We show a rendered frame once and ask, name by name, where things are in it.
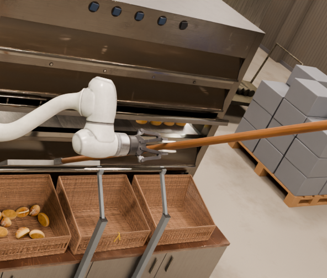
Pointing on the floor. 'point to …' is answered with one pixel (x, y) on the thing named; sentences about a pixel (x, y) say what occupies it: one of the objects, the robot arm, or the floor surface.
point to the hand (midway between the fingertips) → (167, 146)
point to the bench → (119, 262)
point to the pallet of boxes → (278, 145)
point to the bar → (103, 208)
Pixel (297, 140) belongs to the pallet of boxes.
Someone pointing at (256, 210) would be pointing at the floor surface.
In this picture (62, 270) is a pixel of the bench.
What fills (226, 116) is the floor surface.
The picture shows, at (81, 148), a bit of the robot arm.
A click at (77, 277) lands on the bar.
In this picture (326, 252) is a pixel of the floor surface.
